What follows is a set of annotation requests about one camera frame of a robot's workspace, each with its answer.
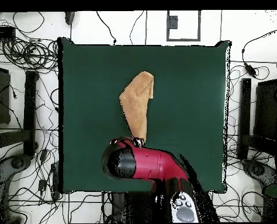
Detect black power adapter cable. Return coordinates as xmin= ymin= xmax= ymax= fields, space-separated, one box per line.
xmin=242 ymin=22 xmax=277 ymax=79

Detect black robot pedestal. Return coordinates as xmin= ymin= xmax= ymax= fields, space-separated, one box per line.
xmin=110 ymin=191 xmax=172 ymax=223

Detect orange-tan terry towel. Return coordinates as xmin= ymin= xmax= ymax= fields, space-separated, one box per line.
xmin=119 ymin=71 xmax=155 ymax=144

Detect dark grey floor socket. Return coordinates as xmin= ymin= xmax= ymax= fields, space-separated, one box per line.
xmin=168 ymin=15 xmax=178 ymax=30

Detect small black plug adapter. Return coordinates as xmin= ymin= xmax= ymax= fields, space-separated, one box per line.
xmin=37 ymin=178 xmax=47 ymax=191

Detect dark green table cloth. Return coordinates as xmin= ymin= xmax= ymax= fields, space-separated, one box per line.
xmin=58 ymin=37 xmax=231 ymax=194

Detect black power strip box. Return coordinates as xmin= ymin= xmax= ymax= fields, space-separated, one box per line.
xmin=0 ymin=26 xmax=16 ymax=39

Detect small dark oval device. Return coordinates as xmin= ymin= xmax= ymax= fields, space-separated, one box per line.
xmin=64 ymin=11 xmax=75 ymax=26

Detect coiled black cables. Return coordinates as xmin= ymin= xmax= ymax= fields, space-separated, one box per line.
xmin=1 ymin=38 xmax=59 ymax=71

